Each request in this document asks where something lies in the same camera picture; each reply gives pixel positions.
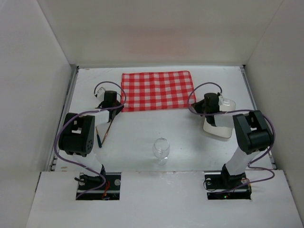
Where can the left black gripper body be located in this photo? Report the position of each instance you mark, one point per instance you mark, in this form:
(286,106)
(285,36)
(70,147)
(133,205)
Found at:
(113,107)

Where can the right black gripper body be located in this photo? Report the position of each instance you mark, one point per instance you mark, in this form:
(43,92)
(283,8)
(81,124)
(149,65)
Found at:
(199,106)

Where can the white rectangular plate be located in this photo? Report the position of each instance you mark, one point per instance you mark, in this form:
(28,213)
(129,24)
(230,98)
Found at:
(224,122)

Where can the red white checkered cloth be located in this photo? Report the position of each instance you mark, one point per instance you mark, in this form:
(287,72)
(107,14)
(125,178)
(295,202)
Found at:
(149,91)

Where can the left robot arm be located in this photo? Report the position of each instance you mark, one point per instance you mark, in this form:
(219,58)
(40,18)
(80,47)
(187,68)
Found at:
(78,132)

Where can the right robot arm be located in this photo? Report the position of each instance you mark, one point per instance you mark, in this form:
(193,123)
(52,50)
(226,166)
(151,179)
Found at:
(253,136)

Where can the gold spoon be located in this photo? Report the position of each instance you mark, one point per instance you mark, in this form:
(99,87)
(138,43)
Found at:
(106,133)

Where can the clear wine glass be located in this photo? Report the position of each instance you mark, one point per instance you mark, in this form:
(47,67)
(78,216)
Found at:
(161,150)

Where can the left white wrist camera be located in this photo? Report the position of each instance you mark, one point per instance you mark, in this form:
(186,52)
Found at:
(99,94)

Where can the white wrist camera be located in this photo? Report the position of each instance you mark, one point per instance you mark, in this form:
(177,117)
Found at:
(99,94)
(221,98)

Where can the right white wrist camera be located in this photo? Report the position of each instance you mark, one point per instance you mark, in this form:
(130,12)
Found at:
(221,98)

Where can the teal handled knife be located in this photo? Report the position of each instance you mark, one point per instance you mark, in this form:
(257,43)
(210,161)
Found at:
(99,142)

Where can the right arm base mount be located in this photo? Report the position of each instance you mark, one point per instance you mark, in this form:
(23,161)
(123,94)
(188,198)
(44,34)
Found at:
(219,189)

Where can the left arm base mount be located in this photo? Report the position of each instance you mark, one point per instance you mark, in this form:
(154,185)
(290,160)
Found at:
(94,188)

